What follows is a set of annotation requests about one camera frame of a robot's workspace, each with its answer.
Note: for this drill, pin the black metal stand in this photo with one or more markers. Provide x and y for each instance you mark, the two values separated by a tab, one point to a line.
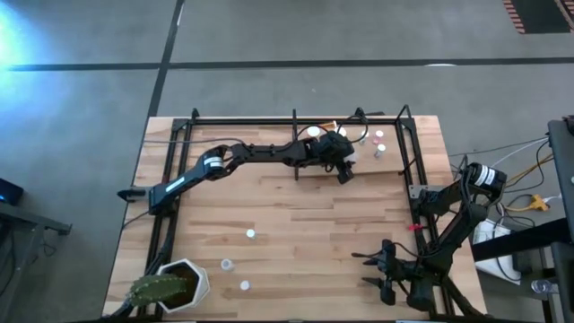
27	217

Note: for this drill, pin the wooden shelf black metal ends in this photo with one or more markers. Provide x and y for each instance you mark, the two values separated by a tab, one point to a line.
372	168

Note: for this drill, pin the black metal bracket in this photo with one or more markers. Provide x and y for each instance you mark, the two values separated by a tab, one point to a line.
130	194

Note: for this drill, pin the white power strip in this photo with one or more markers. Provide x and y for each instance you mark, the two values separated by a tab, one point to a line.
486	233

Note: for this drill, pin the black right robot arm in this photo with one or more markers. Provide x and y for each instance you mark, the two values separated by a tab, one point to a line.
453	233

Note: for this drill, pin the green cactus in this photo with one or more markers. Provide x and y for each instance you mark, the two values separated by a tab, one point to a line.
157	289

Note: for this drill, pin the black device blue light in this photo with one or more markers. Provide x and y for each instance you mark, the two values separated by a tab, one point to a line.
11	193

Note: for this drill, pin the black rug striped edge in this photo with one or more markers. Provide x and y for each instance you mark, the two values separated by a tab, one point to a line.
538	15

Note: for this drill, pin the black metal table frame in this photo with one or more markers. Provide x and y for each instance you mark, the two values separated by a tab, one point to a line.
251	121

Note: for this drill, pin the white hexagonal planter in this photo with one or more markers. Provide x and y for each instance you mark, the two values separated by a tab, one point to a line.
199	287

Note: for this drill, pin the black side table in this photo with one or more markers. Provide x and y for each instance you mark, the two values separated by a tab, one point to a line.
560	157

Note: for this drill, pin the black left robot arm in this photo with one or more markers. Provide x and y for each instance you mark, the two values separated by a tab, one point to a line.
251	152

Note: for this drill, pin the grey metal plate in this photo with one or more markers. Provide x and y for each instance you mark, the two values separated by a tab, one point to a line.
414	190

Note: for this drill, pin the teal pill bottle white lid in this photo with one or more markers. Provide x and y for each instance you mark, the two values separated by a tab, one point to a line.
227	264
364	134

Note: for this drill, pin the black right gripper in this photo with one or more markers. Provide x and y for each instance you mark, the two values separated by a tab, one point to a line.
389	273

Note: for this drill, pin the red clip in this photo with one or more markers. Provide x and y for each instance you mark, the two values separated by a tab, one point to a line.
414	227

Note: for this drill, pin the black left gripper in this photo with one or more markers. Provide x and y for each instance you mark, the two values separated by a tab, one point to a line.
338	150

